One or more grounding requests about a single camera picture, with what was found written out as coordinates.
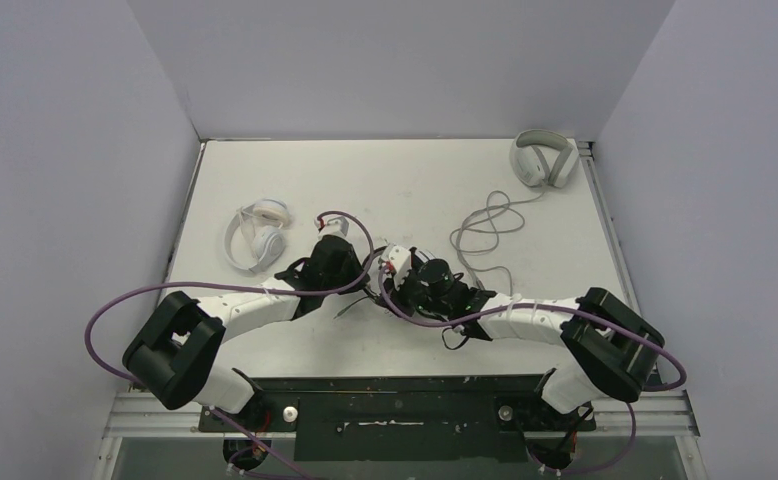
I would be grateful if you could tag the aluminium rail frame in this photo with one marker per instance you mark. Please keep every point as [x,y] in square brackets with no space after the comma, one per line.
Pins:
[414,190]

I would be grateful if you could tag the black and white headphones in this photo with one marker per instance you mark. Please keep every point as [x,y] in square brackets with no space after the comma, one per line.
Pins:
[372,291]

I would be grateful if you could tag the white wired headphones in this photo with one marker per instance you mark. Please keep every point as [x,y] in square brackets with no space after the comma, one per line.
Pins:
[261,226]

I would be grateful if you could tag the grey white over-ear headphones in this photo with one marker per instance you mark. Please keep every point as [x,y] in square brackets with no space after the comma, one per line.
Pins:
[542,161]

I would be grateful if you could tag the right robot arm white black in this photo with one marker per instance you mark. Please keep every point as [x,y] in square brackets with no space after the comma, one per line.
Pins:
[612,349]

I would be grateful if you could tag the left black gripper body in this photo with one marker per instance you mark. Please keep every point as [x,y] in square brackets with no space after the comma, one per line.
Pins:
[348,274]

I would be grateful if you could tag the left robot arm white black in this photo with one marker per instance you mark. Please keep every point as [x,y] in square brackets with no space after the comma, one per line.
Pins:
[174,355]

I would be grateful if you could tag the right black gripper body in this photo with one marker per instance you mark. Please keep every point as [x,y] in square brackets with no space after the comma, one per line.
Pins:
[405,285]

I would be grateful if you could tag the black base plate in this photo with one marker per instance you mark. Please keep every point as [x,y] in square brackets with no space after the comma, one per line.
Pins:
[383,419]

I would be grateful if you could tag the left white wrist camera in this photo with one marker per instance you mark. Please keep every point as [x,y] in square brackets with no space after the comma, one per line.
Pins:
[332,227]

